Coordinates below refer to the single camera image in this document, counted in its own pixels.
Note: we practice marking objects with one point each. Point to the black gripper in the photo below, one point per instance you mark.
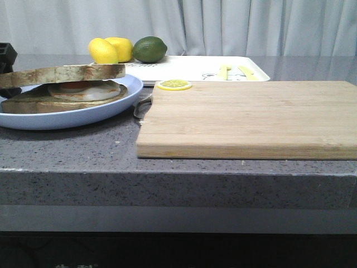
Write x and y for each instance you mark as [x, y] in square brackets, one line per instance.
[8, 57]

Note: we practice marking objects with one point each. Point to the bread slice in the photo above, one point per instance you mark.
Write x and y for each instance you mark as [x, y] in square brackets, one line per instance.
[62, 74]
[39, 100]

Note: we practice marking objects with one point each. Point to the light blue round plate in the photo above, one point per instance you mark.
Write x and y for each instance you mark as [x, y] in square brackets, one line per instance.
[80, 117]

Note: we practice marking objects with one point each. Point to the white bear tray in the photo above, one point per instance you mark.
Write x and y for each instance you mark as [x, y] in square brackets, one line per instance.
[193, 68]

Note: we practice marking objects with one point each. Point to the fried egg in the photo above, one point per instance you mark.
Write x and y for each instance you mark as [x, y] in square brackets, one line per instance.
[95, 90]

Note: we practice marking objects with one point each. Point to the front yellow lemon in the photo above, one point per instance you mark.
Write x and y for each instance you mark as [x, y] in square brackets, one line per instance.
[102, 51]

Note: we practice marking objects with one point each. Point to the yellow lemon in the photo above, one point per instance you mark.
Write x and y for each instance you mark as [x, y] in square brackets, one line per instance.
[123, 47]
[102, 51]

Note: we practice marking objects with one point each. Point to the rear yellow lemon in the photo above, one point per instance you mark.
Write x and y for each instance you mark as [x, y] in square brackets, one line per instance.
[123, 47]

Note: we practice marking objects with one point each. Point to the green lime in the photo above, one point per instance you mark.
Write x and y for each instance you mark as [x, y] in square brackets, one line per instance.
[149, 49]

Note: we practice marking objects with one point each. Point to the lemon slice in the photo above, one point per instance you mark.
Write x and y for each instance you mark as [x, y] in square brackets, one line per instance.
[174, 85]

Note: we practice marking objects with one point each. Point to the yellow plastic fork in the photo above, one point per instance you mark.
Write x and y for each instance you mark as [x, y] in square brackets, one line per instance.
[223, 72]

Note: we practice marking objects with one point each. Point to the wooden cutting board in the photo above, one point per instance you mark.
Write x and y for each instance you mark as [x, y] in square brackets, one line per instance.
[287, 120]

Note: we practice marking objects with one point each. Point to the grey curtain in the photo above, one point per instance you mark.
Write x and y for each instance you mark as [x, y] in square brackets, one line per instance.
[229, 28]

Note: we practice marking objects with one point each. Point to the metal cutting board handle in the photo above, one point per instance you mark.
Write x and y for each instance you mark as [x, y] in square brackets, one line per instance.
[142, 108]

